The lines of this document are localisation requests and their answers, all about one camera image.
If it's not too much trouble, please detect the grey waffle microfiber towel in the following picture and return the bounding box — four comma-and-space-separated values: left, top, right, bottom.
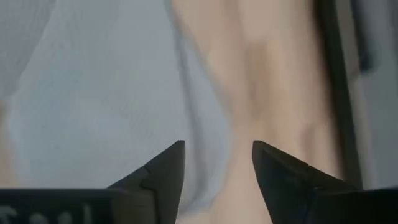
0, 0, 233, 215

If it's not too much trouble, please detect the black metal table frame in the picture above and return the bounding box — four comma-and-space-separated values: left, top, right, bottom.
313, 0, 364, 190

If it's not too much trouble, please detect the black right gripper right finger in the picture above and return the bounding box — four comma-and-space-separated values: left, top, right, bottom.
251, 139, 398, 224

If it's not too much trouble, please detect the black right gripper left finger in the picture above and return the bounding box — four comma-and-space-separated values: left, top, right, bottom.
0, 139, 187, 224

